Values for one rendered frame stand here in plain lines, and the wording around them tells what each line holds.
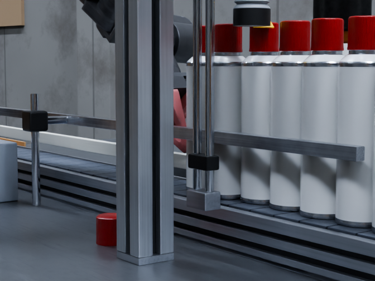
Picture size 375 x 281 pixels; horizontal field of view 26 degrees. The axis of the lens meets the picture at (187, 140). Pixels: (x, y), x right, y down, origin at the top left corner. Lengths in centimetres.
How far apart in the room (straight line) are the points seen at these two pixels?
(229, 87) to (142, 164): 16
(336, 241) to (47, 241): 36
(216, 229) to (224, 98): 15
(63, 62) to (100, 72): 61
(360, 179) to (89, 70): 414
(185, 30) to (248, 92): 25
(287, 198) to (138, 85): 20
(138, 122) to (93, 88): 403
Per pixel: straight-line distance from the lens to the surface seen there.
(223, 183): 95
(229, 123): 94
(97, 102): 483
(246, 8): 77
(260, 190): 92
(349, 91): 80
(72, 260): 88
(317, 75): 83
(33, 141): 121
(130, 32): 84
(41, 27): 557
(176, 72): 107
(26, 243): 97
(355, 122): 80
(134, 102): 83
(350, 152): 78
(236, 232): 89
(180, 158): 112
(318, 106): 83
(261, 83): 91
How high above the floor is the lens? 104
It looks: 5 degrees down
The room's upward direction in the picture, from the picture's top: straight up
